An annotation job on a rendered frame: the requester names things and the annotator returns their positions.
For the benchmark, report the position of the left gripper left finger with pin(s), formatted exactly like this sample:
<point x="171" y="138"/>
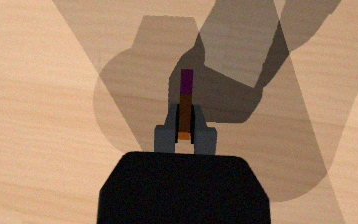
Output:
<point x="165" y="136"/>

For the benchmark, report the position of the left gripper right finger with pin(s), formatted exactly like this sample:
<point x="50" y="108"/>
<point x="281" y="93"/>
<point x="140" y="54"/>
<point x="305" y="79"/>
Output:
<point x="204" y="138"/>

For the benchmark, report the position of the dark magenta rod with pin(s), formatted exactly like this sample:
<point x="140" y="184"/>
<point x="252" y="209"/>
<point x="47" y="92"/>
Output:
<point x="186" y="81"/>

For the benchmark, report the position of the orange rod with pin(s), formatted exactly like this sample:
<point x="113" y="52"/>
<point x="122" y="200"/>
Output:
<point x="184" y="117"/>

